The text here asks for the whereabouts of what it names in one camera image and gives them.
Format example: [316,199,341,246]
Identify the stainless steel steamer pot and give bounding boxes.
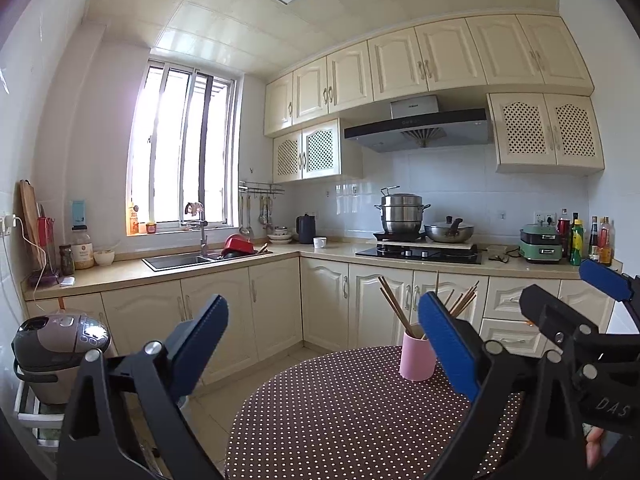
[375,185,431,235]

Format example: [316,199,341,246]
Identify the white mug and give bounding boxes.
[314,236,328,249]

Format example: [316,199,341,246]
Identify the black range hood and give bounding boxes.
[344,96,490,153]

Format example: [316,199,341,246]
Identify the red dish in sink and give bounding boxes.
[221,233,255,257]

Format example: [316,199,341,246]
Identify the chrome sink faucet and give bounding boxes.
[183,202,208,258]

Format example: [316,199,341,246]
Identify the green electric cooker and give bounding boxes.
[518,223,563,263]

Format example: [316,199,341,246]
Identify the cream upper cabinets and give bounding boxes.
[264,14,594,136]

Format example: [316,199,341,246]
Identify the dark soy sauce bottle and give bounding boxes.
[588,216,600,262]

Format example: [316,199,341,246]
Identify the stainless steel sink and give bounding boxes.
[142,252,222,272]

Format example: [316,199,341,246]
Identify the small white bowl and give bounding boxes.
[93,249,115,266]

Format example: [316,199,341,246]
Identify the window with metal frame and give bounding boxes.
[126,60,236,236]

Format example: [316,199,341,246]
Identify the green oil bottle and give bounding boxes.
[570,218,584,266]

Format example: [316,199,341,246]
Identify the cream cabinets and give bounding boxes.
[23,248,614,385]
[264,14,594,136]

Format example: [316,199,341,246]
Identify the stacked white bowls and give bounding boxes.
[268,226,293,244]

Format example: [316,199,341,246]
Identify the black electric kettle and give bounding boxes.
[296,214,317,244]

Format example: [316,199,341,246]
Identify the black gas stove top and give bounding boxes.
[356,245,482,264]

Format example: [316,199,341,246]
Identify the dark red bottle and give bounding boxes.
[556,208,572,259]

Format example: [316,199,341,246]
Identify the lattice door upper cabinet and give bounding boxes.
[487,93,605,176]

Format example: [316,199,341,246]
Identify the wooden cutting board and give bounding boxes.
[18,180,46,271]

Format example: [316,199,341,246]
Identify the small dark jar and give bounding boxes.
[58,245,75,276]

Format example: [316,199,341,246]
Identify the steel wok with lid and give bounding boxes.
[424,216,475,244]

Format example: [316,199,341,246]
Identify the pink cylindrical utensil cup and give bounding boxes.
[399,333,436,382]

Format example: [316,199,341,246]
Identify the cream lower cabinets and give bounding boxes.
[23,248,614,385]

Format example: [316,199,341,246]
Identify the wall utensil rack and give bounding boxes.
[238,181,285,196]

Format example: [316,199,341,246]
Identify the small lattice corner cabinet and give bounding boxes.
[272,118,363,183]

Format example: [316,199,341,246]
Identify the orange bottle on windowsill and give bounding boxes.
[127,203,139,236]

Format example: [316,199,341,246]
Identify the rice cooker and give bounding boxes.
[11,313,116,405]

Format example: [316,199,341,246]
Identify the sauce jar with label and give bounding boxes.
[70,226,94,270]

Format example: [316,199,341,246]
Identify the brown polka dot tablecloth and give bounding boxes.
[224,343,524,480]

